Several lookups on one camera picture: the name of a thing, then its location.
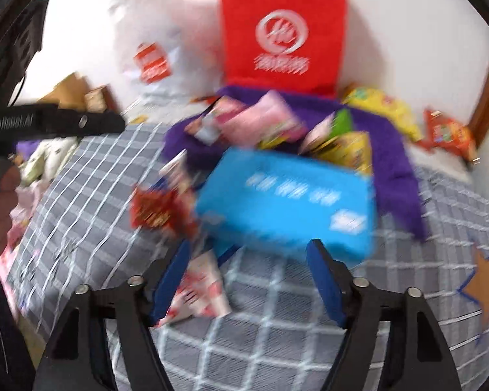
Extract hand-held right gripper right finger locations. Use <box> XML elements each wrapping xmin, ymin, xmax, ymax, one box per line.
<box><xmin>305</xmin><ymin>238</ymin><xmax>461</xmax><ymax>391</ymax></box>

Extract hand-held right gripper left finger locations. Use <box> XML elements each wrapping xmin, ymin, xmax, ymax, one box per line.
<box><xmin>33</xmin><ymin>239</ymin><xmax>192</xmax><ymax>391</ymax></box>

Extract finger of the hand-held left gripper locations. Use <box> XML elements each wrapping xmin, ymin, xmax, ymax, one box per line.
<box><xmin>75</xmin><ymin>111</ymin><xmax>126</xmax><ymax>136</ymax></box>

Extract blue box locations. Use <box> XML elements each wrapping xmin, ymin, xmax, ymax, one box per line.
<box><xmin>195</xmin><ymin>148</ymin><xmax>379</xmax><ymax>268</ymax></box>

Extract person's left hand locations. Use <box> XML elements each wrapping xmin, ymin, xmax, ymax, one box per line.
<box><xmin>0</xmin><ymin>167</ymin><xmax>22</xmax><ymax>262</ymax></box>

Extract small brown box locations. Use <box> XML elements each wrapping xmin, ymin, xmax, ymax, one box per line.
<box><xmin>83</xmin><ymin>85</ymin><xmax>115</xmax><ymax>113</ymax></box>

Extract white and pink snack packet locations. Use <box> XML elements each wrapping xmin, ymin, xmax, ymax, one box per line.
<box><xmin>155</xmin><ymin>250</ymin><xmax>232</xmax><ymax>328</ymax></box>

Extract white and green packets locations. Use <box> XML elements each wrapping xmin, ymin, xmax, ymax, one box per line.
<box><xmin>20</xmin><ymin>136</ymin><xmax>79</xmax><ymax>185</ymax></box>

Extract cardboard box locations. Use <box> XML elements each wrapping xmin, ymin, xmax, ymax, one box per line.
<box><xmin>37</xmin><ymin>71</ymin><xmax>88</xmax><ymax>110</ymax></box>

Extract grey checked blanket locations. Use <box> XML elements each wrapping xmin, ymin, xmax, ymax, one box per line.
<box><xmin>6</xmin><ymin>122</ymin><xmax>489</xmax><ymax>391</ymax></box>

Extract red packet in bag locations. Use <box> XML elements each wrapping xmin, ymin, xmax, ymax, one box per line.
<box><xmin>132</xmin><ymin>43</ymin><xmax>174</xmax><ymax>84</ymax></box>

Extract white plastic bag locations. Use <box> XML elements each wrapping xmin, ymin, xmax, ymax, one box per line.
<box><xmin>107</xmin><ymin>0</ymin><xmax>226</xmax><ymax>99</ymax></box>

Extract purple cloth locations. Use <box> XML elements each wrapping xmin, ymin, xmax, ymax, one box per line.
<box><xmin>162</xmin><ymin>85</ymin><xmax>429</xmax><ymax>242</ymax></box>

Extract yellow snack packet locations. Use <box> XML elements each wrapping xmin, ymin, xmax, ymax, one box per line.
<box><xmin>316</xmin><ymin>130</ymin><xmax>372</xmax><ymax>177</ymax></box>

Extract small pink snack packet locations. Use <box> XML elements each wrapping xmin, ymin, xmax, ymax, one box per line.
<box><xmin>301</xmin><ymin>112</ymin><xmax>335</xmax><ymax>154</ymax></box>

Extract white printed sheet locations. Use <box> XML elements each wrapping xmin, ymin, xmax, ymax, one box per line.
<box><xmin>407</xmin><ymin>147</ymin><xmax>485</xmax><ymax>188</ymax></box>

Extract large pink snack packet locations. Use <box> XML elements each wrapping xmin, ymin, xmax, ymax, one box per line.
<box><xmin>220</xmin><ymin>91</ymin><xmax>306</xmax><ymax>147</ymax></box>

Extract yellow chips bag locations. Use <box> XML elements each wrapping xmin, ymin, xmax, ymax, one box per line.
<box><xmin>341</xmin><ymin>85</ymin><xmax>423</xmax><ymax>142</ymax></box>

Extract orange chips bag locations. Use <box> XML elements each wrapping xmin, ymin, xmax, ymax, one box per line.
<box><xmin>416</xmin><ymin>108</ymin><xmax>479</xmax><ymax>164</ymax></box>

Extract red paper bag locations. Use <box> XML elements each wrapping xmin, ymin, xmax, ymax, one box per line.
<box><xmin>216</xmin><ymin>0</ymin><xmax>348</xmax><ymax>99</ymax></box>

